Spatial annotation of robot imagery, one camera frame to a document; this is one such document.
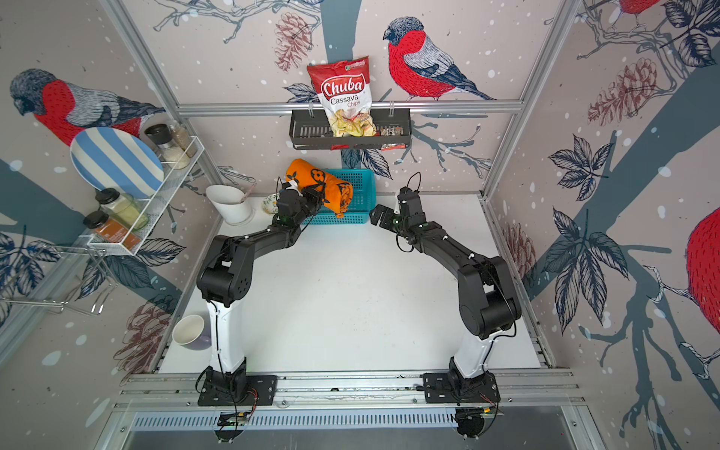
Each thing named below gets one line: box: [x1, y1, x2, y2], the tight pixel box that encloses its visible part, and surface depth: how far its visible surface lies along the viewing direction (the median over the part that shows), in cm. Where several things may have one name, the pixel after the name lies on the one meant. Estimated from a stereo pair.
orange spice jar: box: [82, 210, 142, 253], surface depth 63 cm
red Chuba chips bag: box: [306, 56, 377, 138], surface depth 83 cm
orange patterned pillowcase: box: [285, 158, 353, 219], surface depth 97 cm
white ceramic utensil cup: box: [206, 184, 252, 225], surface depth 109 cm
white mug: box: [172, 314, 212, 351], surface depth 78 cm
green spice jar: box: [94, 187, 150, 231], surface depth 67 cm
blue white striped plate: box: [69, 125, 165, 200], surface depth 73 cm
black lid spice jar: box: [144, 122, 191, 170], surface depth 83 cm
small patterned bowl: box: [261, 193, 281, 215], surface depth 116 cm
